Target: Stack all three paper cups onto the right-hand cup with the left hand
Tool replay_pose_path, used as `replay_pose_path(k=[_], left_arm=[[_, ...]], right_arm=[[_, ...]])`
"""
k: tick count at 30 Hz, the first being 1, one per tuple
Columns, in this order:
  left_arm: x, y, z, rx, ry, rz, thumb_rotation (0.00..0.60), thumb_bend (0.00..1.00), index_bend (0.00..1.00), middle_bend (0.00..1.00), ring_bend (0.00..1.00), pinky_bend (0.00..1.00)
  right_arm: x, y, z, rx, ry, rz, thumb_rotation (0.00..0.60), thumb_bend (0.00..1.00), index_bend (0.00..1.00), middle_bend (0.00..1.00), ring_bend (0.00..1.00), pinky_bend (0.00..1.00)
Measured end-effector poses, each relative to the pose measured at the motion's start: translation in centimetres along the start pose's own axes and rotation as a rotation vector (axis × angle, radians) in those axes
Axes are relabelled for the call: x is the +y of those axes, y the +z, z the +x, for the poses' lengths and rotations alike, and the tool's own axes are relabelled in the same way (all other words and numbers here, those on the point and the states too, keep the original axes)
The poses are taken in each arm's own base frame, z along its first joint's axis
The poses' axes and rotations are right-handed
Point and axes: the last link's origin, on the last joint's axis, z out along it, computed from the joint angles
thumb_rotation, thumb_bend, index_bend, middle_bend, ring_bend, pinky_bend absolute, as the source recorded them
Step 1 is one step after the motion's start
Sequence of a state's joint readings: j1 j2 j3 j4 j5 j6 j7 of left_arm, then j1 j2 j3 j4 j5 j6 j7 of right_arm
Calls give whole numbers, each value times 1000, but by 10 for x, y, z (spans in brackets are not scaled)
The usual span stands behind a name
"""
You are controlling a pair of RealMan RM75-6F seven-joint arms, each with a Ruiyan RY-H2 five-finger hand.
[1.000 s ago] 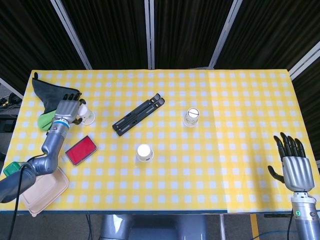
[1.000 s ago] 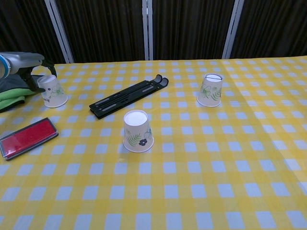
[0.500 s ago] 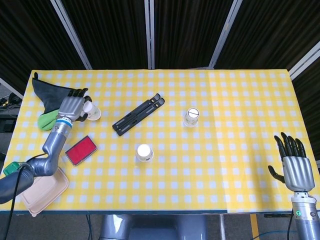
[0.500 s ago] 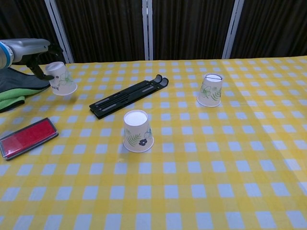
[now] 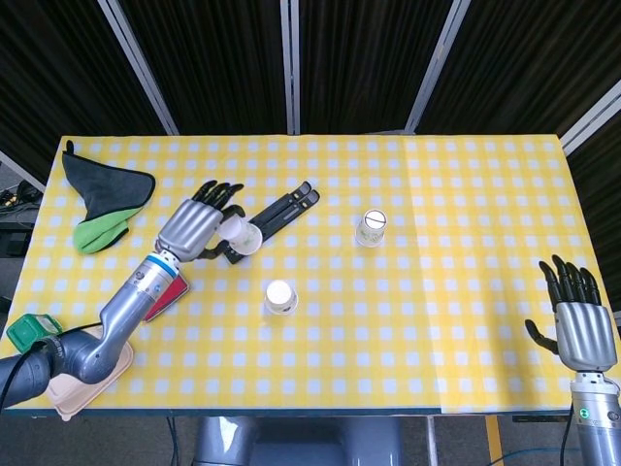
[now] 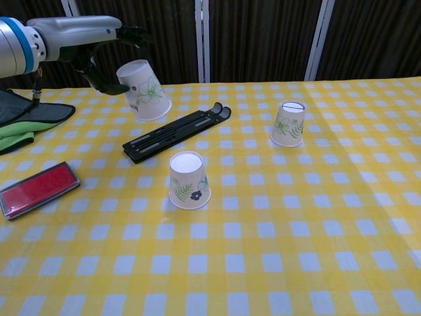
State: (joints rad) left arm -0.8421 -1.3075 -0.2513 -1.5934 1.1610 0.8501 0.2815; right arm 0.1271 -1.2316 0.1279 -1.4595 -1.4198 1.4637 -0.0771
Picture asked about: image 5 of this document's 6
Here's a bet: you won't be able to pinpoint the grey metal table leg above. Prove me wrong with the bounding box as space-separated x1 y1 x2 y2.
425 415 440 466

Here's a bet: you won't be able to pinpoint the red ink pad case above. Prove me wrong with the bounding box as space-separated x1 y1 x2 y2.
143 275 190 322

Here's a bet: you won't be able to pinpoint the blue floor cable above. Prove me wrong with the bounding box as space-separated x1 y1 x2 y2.
493 447 567 466

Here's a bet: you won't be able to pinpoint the paper cup with lined bottom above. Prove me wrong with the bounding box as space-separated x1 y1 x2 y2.
354 209 388 249

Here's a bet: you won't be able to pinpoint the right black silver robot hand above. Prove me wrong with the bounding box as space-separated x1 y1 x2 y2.
525 253 616 375

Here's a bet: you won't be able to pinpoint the black hanging cable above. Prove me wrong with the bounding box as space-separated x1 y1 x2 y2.
166 416 180 466

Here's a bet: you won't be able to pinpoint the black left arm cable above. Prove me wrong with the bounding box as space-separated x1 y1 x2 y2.
0 319 106 412

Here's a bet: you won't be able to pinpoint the dark ribbed partition panel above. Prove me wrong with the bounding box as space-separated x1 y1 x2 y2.
419 0 621 137
0 0 169 183
298 0 457 135
118 0 292 136

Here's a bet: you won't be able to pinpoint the black folding stand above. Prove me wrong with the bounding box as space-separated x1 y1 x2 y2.
223 181 321 265

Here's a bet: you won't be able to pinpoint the black cable bundle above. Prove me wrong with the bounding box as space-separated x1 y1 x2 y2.
0 180 44 220

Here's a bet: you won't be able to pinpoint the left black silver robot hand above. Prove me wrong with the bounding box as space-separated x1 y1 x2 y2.
154 180 246 264

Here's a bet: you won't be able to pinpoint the white floral paper cup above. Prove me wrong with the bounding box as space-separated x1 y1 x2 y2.
216 216 264 257
264 280 299 316

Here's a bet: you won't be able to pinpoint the grey green microfibre cloth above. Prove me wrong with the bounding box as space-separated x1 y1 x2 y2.
61 140 156 255

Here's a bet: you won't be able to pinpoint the yellow checkered tablecloth sheet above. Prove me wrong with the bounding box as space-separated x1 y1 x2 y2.
403 135 621 416
0 134 443 415

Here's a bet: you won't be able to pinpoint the silver partition frame post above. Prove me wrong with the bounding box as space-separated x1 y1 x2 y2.
96 0 180 136
560 80 621 154
278 0 302 136
405 0 474 135
0 150 48 193

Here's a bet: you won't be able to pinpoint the green plastic box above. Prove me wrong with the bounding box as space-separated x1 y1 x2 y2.
6 314 63 354

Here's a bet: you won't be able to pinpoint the grey robot torso base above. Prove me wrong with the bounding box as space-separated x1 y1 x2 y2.
193 415 404 466

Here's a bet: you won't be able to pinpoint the beige lidded food container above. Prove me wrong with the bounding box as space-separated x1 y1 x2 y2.
47 323 136 421

